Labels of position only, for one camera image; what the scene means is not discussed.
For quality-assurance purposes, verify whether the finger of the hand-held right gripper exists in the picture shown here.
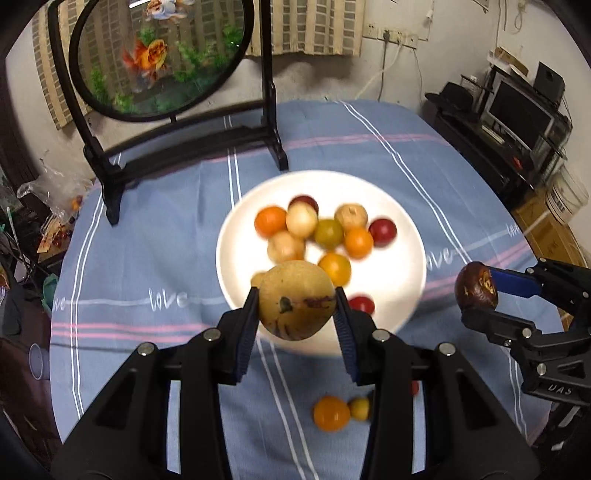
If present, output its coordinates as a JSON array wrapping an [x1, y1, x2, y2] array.
[[462, 308, 591, 370], [489, 258, 591, 324]]

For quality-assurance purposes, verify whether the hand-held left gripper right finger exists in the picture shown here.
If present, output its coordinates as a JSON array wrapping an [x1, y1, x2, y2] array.
[[333, 286, 541, 480]]

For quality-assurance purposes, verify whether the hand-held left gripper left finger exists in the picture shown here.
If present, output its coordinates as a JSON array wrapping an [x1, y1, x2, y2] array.
[[50, 287, 260, 480]]

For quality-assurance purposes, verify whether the dark brown round fruit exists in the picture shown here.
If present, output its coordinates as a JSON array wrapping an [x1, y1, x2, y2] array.
[[455, 261, 499, 310]]

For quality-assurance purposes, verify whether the tan speckled pear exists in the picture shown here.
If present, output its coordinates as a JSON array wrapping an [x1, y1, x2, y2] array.
[[257, 261, 338, 341]]

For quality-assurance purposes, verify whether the white round plate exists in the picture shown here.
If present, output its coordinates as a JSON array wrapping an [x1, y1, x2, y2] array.
[[215, 170, 426, 358]]

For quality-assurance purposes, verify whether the small orange tangerine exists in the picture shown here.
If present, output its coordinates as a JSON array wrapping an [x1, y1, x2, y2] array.
[[318, 252, 352, 287], [344, 227, 375, 259], [255, 206, 288, 238], [313, 395, 352, 432]]

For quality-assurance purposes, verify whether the dark red round fruit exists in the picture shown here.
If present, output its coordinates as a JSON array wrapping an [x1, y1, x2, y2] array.
[[289, 195, 319, 214]]

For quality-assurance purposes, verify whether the small yellow fruit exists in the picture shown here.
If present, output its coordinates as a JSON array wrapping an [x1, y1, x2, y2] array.
[[348, 397, 371, 422]]

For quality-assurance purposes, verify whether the tan round fruit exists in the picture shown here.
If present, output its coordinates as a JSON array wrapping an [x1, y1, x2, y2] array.
[[334, 203, 369, 230], [285, 203, 319, 239], [267, 231, 306, 263]]

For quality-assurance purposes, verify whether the white plastic bucket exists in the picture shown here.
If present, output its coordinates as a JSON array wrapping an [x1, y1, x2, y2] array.
[[545, 164, 591, 226]]

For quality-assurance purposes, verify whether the yellow-green round fruit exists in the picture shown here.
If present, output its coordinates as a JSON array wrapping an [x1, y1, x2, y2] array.
[[314, 219, 345, 247]]

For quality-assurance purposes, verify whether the blue striped tablecloth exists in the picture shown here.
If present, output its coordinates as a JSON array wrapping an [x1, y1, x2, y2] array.
[[48, 99, 566, 480]]

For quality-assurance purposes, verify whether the black tv stand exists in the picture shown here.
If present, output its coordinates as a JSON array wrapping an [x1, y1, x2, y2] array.
[[422, 108, 568, 208]]

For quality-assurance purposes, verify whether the black computer monitor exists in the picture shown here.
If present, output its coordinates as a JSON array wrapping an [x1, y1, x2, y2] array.
[[480, 69, 557, 151]]

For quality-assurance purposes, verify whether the black hat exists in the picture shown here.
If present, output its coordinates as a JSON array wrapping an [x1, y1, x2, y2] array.
[[425, 82, 476, 114]]

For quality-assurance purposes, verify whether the black speaker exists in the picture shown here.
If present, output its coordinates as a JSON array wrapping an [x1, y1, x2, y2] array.
[[533, 61, 566, 104]]

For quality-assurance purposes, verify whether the teal plastic container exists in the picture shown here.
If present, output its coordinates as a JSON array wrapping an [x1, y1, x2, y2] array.
[[41, 272, 61, 315]]

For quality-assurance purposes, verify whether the clear plastic cup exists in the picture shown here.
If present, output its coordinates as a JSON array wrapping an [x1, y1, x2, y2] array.
[[28, 342, 51, 380]]

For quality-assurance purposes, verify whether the brown cardboard piece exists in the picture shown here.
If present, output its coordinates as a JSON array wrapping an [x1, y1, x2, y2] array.
[[487, 45, 529, 77]]

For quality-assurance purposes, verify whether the clear plastic bag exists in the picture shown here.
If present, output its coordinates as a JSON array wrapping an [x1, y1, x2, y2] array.
[[16, 164, 93, 217]]

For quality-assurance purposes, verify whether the round goldfish screen on stand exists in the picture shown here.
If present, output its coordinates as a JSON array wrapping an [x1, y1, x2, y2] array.
[[46, 0, 289, 226]]

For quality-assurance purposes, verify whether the white cable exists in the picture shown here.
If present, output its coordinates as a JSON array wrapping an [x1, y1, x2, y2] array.
[[355, 41, 404, 100]]

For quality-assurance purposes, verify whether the white wall socket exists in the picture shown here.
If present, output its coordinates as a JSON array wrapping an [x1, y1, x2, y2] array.
[[365, 23, 419, 47]]

